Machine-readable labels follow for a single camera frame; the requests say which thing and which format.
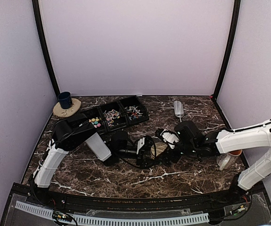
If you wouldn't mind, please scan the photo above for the white round lid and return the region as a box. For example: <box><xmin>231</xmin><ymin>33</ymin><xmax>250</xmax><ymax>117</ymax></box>
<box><xmin>150</xmin><ymin>142</ymin><xmax>167</xmax><ymax>159</ymax></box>

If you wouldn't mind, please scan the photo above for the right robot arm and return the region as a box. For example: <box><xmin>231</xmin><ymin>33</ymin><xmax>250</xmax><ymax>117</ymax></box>
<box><xmin>156</xmin><ymin>119</ymin><xmax>271</xmax><ymax>204</ymax></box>

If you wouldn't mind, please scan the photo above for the black frame post right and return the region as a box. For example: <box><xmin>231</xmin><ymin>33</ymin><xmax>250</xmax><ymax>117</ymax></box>
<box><xmin>212</xmin><ymin>0</ymin><xmax>242</xmax><ymax>99</ymax></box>

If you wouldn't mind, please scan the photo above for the metal candy scoop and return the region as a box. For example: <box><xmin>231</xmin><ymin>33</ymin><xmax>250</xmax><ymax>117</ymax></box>
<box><xmin>173</xmin><ymin>101</ymin><xmax>184</xmax><ymax>122</ymax></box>

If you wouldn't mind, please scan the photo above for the white ceramic mug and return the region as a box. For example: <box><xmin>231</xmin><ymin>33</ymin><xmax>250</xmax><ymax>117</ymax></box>
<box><xmin>216</xmin><ymin>150</ymin><xmax>242</xmax><ymax>171</ymax></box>

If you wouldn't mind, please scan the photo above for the black frame post left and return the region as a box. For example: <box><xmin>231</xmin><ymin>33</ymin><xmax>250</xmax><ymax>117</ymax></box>
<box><xmin>32</xmin><ymin>0</ymin><xmax>60</xmax><ymax>97</ymax></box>

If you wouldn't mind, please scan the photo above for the black camera cable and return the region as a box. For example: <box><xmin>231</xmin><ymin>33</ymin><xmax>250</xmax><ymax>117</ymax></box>
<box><xmin>116</xmin><ymin>138</ymin><xmax>141</xmax><ymax>168</ymax></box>

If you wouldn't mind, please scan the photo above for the black frame post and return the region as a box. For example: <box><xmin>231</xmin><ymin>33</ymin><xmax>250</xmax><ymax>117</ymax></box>
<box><xmin>32</xmin><ymin>0</ymin><xmax>60</xmax><ymax>97</ymax></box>
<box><xmin>212</xmin><ymin>0</ymin><xmax>242</xmax><ymax>99</ymax></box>

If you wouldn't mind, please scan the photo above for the white slotted cable duct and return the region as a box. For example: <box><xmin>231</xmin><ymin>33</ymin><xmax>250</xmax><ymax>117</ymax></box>
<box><xmin>14</xmin><ymin>201</ymin><xmax>209</xmax><ymax>226</ymax></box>

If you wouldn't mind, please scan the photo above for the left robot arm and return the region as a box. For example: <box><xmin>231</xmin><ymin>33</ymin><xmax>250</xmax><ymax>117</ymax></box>
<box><xmin>29</xmin><ymin>113</ymin><xmax>153</xmax><ymax>205</ymax></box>

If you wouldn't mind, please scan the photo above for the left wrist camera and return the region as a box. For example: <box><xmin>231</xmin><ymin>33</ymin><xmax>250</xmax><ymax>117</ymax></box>
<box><xmin>136</xmin><ymin>137</ymin><xmax>145</xmax><ymax>155</ymax></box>

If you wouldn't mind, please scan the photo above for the round wooden coaster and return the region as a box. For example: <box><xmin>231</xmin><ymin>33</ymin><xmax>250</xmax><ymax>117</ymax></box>
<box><xmin>53</xmin><ymin>98</ymin><xmax>81</xmax><ymax>118</ymax></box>

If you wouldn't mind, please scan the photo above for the dark blue cup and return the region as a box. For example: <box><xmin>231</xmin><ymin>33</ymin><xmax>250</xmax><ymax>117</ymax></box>
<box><xmin>57</xmin><ymin>91</ymin><xmax>72</xmax><ymax>109</ymax></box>

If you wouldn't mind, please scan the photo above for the black three-compartment candy tray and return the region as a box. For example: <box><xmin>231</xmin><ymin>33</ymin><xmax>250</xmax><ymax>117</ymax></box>
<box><xmin>81</xmin><ymin>96</ymin><xmax>149</xmax><ymax>135</ymax></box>

